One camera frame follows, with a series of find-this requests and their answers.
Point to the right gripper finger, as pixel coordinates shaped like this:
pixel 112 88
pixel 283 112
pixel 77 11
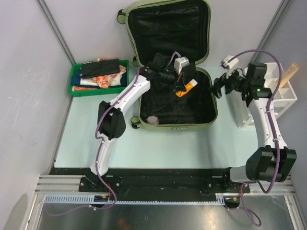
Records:
pixel 216 90
pixel 220 82

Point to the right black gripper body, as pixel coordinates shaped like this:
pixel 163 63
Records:
pixel 233 83

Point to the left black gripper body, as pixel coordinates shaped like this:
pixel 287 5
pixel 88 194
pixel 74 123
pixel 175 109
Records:
pixel 170 78

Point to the orange yellow tube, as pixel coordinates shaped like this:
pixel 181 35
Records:
pixel 188 88

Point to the olive green hard-shell suitcase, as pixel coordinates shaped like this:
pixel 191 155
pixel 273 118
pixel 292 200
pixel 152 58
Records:
pixel 164 27

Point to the floral tulip print cloth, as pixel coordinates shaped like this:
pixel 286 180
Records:
pixel 111 80

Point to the black cloth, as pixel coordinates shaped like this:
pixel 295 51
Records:
pixel 99 68

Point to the white cloth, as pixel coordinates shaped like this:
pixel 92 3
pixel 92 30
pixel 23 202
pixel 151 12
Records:
pixel 88 82

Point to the orange rabbit print cloth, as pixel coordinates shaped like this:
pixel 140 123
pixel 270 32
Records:
pixel 81 89

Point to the navy blue cloth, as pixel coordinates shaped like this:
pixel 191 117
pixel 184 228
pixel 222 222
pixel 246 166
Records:
pixel 76 79

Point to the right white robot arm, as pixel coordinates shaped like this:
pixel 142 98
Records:
pixel 273 160

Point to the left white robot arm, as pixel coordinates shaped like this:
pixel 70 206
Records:
pixel 111 123

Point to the white plastic drawer organizer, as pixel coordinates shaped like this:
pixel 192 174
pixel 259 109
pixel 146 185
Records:
pixel 283 100

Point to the green plastic tray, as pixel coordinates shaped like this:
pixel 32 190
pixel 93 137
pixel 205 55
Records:
pixel 112 90

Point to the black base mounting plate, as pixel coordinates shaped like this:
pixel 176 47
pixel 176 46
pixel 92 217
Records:
pixel 156 185

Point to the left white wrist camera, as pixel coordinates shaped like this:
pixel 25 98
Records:
pixel 180 63

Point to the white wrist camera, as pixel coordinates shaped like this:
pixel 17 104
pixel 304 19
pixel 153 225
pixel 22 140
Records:
pixel 180 63
pixel 230 64

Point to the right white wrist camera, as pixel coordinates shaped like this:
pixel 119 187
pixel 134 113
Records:
pixel 230 64

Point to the right aluminium frame post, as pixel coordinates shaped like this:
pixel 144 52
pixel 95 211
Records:
pixel 272 11

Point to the aluminium frame post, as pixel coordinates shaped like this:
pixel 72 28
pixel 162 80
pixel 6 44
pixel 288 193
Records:
pixel 55 30
pixel 272 11

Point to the left aluminium frame post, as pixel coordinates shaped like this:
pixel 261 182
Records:
pixel 55 30

